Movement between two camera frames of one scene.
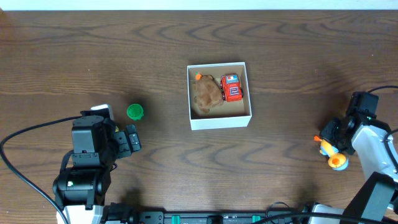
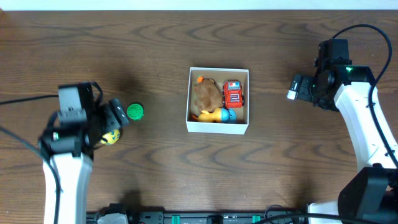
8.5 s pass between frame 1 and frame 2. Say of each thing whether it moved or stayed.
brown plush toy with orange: stayed
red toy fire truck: moved
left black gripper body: moved
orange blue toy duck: moved
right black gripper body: moved
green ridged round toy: stayed
